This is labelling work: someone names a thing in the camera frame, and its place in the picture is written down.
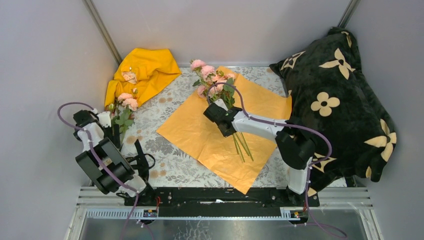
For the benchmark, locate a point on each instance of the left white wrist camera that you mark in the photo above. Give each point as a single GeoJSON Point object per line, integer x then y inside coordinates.
{"type": "Point", "coordinates": [104, 118]}

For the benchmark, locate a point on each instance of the black floral plush blanket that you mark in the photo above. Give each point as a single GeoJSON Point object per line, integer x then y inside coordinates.
{"type": "Point", "coordinates": [330, 94]}

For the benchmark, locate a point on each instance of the orange wrapping paper sheet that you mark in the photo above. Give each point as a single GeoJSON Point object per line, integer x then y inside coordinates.
{"type": "Point", "coordinates": [196, 153]}

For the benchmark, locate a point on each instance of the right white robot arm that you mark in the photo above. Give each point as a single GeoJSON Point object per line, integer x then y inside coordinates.
{"type": "Point", "coordinates": [294, 142]}

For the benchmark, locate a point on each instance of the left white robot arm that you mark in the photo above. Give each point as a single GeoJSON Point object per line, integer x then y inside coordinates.
{"type": "Point", "coordinates": [101, 160]}

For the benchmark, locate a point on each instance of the yellow cloth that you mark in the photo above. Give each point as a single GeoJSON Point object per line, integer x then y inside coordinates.
{"type": "Point", "coordinates": [142, 74]}

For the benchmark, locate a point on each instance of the pink fake flower stem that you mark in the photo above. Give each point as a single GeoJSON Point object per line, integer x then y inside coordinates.
{"type": "Point", "coordinates": [122, 112]}

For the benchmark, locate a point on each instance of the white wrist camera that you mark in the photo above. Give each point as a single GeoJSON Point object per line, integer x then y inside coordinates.
{"type": "Point", "coordinates": [220, 103]}
{"type": "Point", "coordinates": [104, 118]}

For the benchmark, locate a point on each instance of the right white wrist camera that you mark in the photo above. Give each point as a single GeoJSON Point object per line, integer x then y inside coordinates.
{"type": "Point", "coordinates": [220, 103]}

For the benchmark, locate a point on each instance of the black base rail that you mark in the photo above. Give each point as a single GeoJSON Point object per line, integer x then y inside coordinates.
{"type": "Point", "coordinates": [186, 202]}

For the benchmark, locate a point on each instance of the pink fake flower bunch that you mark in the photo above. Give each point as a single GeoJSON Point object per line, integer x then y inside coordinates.
{"type": "Point", "coordinates": [214, 84]}

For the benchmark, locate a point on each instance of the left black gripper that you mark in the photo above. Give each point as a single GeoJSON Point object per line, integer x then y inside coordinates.
{"type": "Point", "coordinates": [115, 138]}

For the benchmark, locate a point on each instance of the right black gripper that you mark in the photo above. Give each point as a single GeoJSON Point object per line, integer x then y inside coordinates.
{"type": "Point", "coordinates": [226, 134]}

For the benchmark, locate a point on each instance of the floral patterned tablecloth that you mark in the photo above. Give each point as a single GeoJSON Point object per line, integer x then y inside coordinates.
{"type": "Point", "coordinates": [147, 119]}

